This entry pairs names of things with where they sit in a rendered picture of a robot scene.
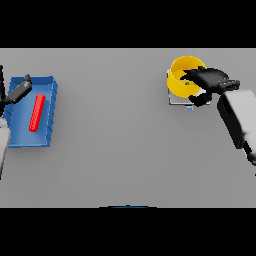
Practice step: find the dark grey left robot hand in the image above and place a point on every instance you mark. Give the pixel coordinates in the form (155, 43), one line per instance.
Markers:
(17, 92)

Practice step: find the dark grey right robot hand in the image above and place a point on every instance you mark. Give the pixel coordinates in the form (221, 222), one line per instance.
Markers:
(210, 80)

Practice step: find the yellow bowl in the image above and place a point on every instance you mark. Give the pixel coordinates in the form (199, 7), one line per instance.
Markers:
(180, 83)

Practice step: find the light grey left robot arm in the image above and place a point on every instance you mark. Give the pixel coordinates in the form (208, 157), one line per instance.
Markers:
(3, 140)

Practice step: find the red beaker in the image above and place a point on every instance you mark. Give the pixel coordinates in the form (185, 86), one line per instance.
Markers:
(36, 113)

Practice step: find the pale square measuring scale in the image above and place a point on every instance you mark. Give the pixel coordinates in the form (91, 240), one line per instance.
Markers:
(176, 100)

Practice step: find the blue tray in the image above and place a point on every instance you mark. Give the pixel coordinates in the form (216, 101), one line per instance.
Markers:
(23, 133)

